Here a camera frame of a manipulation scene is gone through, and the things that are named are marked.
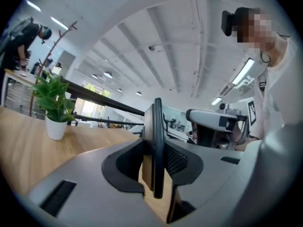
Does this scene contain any green plant in white pot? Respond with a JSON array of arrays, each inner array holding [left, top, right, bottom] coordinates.
[[29, 71, 76, 141]]

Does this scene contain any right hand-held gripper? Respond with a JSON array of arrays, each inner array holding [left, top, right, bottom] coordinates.
[[186, 97, 258, 149]]

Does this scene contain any thick black railing beam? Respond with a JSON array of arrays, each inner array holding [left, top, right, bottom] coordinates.
[[60, 78, 145, 116]]

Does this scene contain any person's white shirt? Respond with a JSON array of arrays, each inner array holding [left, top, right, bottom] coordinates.
[[248, 35, 303, 141]]

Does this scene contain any large bright window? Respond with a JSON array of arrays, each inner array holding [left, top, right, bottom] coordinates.
[[75, 79, 112, 122]]

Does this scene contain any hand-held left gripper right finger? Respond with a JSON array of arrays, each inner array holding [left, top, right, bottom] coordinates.
[[164, 138, 246, 224]]

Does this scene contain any black head-mounted camera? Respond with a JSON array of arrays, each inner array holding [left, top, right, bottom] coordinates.
[[221, 9, 237, 37]]

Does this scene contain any grey drawer unit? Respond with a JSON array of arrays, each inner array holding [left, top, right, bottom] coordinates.
[[4, 78, 32, 114]]

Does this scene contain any person's right forearm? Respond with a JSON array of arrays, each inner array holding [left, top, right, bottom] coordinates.
[[234, 136, 261, 152]]

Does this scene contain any brown wooden coat rack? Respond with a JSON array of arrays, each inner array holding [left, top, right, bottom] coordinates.
[[28, 20, 78, 117]]

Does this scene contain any thin black railing beam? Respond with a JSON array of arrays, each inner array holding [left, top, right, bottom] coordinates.
[[72, 113, 145, 126]]

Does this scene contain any white table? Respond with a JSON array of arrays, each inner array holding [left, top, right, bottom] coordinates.
[[2, 69, 40, 87]]

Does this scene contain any black calculator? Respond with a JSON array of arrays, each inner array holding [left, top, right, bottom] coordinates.
[[141, 97, 165, 200]]

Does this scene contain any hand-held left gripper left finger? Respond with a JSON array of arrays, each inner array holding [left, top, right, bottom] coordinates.
[[26, 138, 167, 227]]

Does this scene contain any person's head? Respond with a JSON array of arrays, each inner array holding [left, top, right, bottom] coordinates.
[[233, 7, 288, 68]]

